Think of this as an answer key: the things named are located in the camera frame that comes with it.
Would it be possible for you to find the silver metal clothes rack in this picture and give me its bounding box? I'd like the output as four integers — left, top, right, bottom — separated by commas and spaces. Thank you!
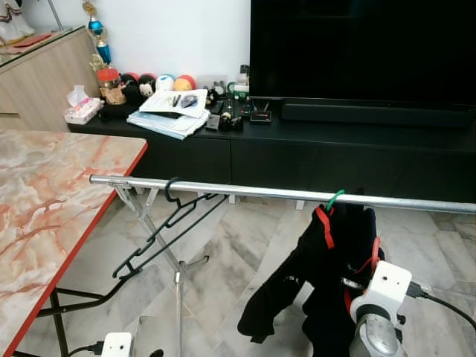
89, 174, 476, 357

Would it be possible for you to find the black mouse plush toy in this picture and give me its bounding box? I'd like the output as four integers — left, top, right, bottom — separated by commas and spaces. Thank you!
138, 73, 158, 97

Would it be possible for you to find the black plastic hanger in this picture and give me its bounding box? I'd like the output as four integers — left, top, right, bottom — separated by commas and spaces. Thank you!
113, 177, 230, 280

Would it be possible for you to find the gold blue trophy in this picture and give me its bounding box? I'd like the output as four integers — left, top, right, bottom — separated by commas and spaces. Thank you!
82, 0, 114, 66

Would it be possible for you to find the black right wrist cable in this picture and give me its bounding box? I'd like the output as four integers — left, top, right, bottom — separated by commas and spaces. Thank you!
405, 283, 476, 329

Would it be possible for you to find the white figurine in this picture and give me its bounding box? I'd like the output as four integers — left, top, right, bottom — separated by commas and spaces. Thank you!
0, 0, 36, 45

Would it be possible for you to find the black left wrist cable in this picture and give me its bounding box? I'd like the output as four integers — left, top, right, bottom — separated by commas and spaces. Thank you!
67, 341, 103, 356

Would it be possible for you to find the light wooden sideboard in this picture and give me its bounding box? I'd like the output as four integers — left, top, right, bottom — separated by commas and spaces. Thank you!
0, 28, 101, 133

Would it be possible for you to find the flat red tray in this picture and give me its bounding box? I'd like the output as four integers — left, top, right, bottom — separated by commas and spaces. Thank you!
11, 33, 54, 50

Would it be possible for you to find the clear plastic bottle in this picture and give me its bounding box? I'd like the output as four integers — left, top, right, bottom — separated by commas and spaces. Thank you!
237, 64, 251, 96

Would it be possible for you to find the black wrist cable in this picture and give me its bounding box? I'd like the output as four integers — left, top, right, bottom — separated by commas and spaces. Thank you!
405, 283, 476, 329
67, 341, 103, 356

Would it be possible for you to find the pink white tissue box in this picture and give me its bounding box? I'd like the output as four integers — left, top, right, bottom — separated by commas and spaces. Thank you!
63, 84, 103, 125

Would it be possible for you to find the black flat screen television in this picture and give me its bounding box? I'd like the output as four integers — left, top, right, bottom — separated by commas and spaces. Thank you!
250, 0, 476, 106

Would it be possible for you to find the red lidded jar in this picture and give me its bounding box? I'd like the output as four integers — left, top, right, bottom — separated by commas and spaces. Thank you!
97, 67, 126, 105

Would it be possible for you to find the black shirt red collar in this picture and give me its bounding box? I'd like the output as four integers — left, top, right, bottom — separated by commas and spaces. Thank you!
238, 201, 376, 344

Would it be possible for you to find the white paper stack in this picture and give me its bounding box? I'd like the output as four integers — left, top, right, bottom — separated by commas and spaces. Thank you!
126, 88, 210, 141

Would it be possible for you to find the small black electronic box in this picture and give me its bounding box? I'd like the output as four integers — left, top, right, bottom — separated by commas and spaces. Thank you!
249, 110, 273, 125

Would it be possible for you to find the black low television console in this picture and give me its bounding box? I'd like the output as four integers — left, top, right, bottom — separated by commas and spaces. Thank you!
68, 97, 476, 203

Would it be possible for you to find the green plastic hanger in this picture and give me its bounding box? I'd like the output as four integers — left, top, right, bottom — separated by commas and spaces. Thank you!
326, 189, 347, 209

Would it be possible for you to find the marble pattern table red edge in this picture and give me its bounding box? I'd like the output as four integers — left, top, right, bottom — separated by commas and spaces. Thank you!
0, 130, 148, 357

